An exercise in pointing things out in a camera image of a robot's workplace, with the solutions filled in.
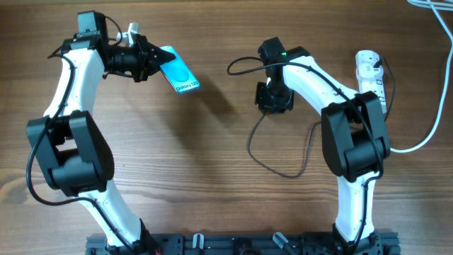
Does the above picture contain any black USB charging cable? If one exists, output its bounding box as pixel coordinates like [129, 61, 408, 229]
[247, 56, 397, 179]

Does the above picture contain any white USB charger plug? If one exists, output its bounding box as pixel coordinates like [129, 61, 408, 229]
[356, 62, 384, 81]

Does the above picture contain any white power strip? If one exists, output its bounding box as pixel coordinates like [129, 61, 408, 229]
[355, 50, 387, 114]

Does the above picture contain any turquoise Samsung Galaxy smartphone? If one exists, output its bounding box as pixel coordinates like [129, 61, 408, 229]
[160, 45, 200, 94]

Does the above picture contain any white power strip cord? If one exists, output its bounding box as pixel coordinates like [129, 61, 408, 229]
[389, 21, 453, 154]

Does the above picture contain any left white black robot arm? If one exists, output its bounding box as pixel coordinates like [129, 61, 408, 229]
[26, 11, 175, 254]

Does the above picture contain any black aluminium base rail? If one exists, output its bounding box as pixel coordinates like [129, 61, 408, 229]
[85, 232, 401, 255]

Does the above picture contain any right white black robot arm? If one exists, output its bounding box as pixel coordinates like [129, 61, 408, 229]
[256, 37, 390, 254]

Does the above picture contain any white cable top right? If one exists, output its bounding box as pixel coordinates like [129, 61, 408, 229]
[406, 0, 453, 12]

